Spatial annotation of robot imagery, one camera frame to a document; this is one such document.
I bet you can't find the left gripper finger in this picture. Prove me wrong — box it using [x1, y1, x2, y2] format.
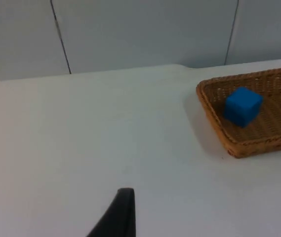
[85, 188, 136, 237]

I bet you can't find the blue cube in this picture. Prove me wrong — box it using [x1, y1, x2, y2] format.
[223, 86, 264, 128]

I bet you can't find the pale brown wicker basket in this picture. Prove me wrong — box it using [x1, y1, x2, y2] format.
[196, 65, 281, 159]

